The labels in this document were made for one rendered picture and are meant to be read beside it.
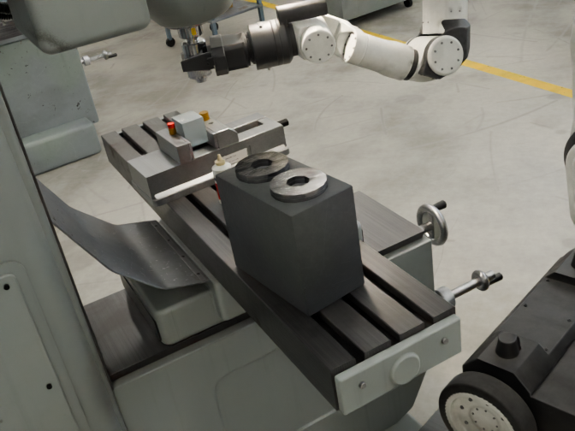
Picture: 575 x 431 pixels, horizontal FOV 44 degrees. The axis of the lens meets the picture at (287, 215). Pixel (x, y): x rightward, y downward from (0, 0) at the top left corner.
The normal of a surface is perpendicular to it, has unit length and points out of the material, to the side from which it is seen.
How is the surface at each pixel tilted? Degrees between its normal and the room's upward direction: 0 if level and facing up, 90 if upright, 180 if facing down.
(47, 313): 89
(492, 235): 0
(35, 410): 89
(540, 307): 0
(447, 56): 77
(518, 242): 0
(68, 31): 90
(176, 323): 90
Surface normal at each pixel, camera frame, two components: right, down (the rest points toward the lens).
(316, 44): 0.15, 0.58
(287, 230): -0.80, 0.40
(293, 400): 0.48, 0.37
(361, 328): -0.15, -0.86
